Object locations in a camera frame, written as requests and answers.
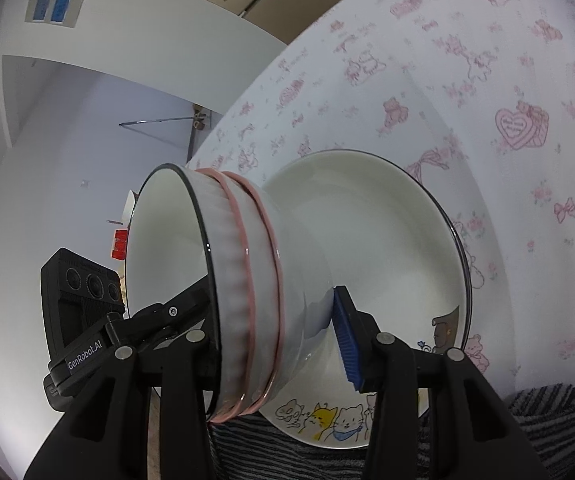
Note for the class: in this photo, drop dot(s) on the striped fuzzy cloth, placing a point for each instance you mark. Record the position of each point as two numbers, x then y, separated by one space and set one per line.
542 420

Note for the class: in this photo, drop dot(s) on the white cat print plate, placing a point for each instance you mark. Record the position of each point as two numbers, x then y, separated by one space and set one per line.
392 240

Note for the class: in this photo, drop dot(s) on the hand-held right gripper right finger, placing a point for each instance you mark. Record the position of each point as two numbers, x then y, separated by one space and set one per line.
347 340

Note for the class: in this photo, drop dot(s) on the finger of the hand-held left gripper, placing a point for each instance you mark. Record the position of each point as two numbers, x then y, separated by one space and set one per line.
167 312

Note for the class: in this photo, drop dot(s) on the red cardboard box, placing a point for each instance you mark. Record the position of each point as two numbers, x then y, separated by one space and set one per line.
119 245

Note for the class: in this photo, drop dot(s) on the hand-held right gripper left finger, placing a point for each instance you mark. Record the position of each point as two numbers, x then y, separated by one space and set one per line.
197 360

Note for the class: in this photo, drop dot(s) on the pink rimmed printed bowl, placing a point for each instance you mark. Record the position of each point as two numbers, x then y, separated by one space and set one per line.
302 270
262 285

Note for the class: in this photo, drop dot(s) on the white ribbed bowl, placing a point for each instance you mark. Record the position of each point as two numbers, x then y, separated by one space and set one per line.
167 240

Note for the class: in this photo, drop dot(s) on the grey wall panel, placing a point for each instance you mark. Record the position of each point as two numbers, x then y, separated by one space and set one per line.
56 5

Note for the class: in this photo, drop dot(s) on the pair of slippers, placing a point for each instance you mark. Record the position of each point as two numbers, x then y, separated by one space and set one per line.
200 117

